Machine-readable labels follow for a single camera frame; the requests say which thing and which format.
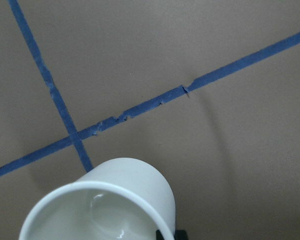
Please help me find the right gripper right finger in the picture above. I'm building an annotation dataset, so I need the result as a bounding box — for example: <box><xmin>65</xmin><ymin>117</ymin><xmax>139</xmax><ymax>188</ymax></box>
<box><xmin>174</xmin><ymin>229</ymin><xmax>189</xmax><ymax>240</ymax></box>

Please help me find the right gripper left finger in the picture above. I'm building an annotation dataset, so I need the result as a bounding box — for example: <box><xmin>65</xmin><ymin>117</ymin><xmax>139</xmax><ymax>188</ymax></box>
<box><xmin>155</xmin><ymin>230</ymin><xmax>163</xmax><ymax>240</ymax></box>

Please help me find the white enamel mug black handle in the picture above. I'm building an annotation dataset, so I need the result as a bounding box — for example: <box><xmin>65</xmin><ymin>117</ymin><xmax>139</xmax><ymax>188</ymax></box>
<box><xmin>19</xmin><ymin>157</ymin><xmax>176</xmax><ymax>240</ymax></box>

